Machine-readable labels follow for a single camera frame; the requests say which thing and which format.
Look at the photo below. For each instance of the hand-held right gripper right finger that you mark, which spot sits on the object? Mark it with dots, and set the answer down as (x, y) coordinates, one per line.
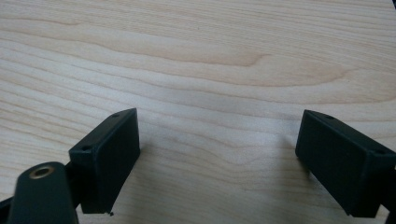
(339, 161)

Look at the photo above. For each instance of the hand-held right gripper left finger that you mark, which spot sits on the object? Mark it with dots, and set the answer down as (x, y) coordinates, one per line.
(104, 161)

